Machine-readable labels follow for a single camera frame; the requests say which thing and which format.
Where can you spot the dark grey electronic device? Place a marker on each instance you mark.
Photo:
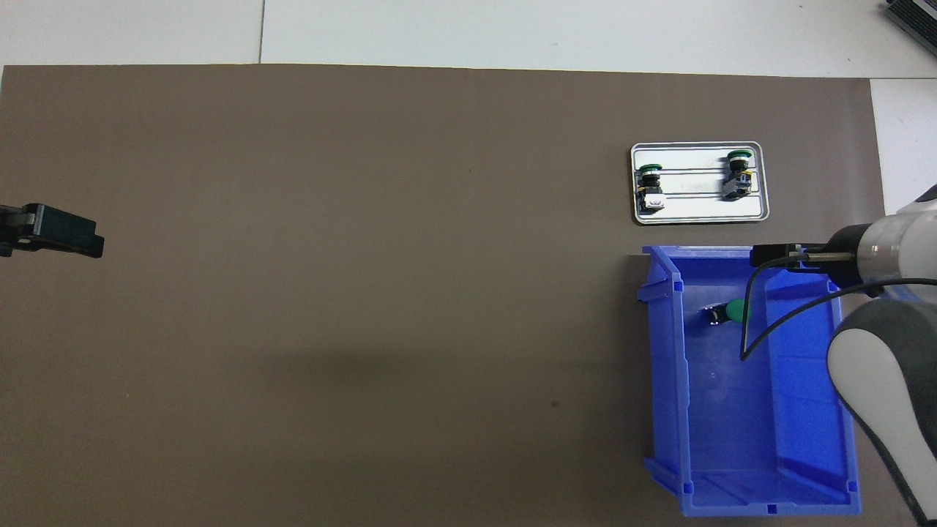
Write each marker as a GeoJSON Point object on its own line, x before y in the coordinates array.
{"type": "Point", "coordinates": [915, 22]}

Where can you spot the brown table mat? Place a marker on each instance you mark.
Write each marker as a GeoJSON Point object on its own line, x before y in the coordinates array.
{"type": "Point", "coordinates": [293, 293]}

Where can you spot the green button with white block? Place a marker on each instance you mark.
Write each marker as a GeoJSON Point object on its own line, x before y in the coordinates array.
{"type": "Point", "coordinates": [650, 187]}

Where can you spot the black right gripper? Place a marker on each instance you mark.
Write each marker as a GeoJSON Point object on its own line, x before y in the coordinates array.
{"type": "Point", "coordinates": [845, 274]}

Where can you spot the green push button switch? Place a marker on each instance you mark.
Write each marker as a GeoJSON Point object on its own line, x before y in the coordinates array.
{"type": "Point", "coordinates": [738, 310]}

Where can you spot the green button with yellow-blue block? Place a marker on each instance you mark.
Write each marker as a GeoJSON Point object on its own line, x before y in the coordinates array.
{"type": "Point", "coordinates": [736, 179]}

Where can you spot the grey metal tray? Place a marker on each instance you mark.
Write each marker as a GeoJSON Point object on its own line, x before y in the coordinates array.
{"type": "Point", "coordinates": [695, 212]}

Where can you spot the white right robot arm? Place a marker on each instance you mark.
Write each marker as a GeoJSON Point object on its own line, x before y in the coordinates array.
{"type": "Point", "coordinates": [900, 366]}

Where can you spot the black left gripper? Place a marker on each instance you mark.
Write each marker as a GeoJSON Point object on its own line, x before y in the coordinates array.
{"type": "Point", "coordinates": [11, 234]}

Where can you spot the blue plastic storage bin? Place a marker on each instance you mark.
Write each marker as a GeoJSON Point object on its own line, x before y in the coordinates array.
{"type": "Point", "coordinates": [739, 410]}

